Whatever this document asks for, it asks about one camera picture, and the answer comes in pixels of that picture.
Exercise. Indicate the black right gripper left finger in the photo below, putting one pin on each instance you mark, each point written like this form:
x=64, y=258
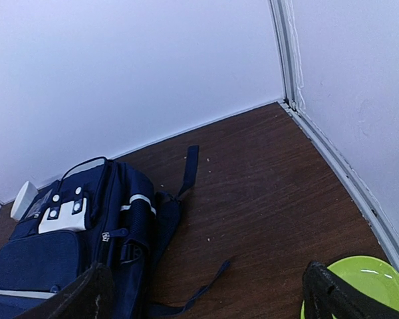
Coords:
x=91, y=295

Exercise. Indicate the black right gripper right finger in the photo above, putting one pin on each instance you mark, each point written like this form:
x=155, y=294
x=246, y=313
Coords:
x=327, y=295

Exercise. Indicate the navy blue student backpack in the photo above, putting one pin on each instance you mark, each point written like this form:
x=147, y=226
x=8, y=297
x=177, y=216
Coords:
x=100, y=211

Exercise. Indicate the green plate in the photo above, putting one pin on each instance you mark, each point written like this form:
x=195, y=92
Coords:
x=371, y=276

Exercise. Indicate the white patterned ceramic bowl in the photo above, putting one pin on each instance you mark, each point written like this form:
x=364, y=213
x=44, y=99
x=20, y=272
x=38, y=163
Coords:
x=23, y=200

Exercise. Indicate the right side aluminium base rail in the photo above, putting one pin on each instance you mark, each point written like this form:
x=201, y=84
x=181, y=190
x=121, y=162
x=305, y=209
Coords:
x=361, y=195

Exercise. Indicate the right aluminium frame post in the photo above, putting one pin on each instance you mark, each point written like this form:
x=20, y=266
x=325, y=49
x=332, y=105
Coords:
x=288, y=42

